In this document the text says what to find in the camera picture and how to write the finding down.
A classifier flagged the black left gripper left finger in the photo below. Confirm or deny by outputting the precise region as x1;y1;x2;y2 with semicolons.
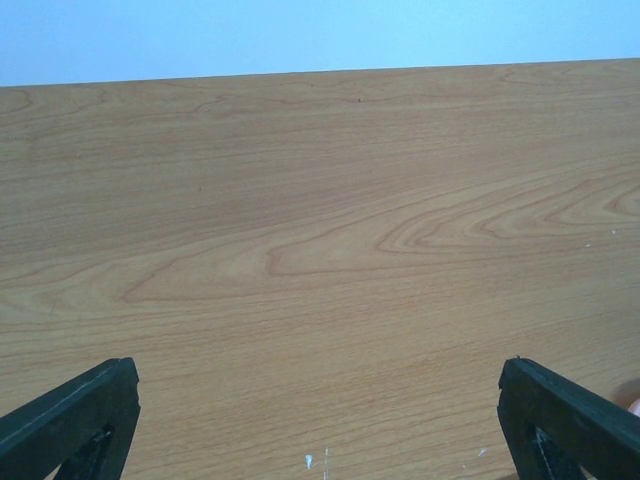
1;357;141;479

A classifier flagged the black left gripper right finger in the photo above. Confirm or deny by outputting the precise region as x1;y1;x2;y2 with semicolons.
497;357;639;479

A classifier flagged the pink plastic tray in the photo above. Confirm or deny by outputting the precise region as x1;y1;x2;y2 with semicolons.
628;399;640;416

